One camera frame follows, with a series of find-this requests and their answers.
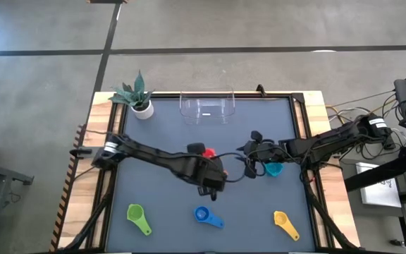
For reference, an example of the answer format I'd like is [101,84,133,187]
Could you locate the green measuring cup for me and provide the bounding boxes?
[126,203,153,236]

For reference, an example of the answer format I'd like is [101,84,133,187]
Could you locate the blue measuring cup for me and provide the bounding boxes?
[193,205,226,229]

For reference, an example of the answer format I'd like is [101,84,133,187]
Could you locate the toothed black strip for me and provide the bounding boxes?
[49,123,86,252]

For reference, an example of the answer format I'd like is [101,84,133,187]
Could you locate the yellow measuring cup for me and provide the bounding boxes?
[273,210,300,242]

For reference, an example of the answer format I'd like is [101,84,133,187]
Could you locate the white board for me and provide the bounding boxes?
[355,161,402,209]

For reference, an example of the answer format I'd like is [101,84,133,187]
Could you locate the black diagonal beam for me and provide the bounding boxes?
[343,155,406,193]

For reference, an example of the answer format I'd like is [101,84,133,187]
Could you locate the clear plastic basket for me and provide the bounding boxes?
[179,87,236,126]

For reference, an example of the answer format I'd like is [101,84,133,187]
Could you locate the green snake plant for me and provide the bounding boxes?
[108,69,156,111]

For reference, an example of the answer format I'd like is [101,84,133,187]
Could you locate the teal measuring cup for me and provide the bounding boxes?
[263,162,284,178]

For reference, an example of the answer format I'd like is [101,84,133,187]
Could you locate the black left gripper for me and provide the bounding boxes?
[187,142,228,202]

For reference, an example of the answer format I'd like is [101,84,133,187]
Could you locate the white plant pot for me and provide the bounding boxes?
[130,100,155,121]

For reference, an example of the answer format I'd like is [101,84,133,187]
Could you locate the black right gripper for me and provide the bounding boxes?
[236,131,281,179]

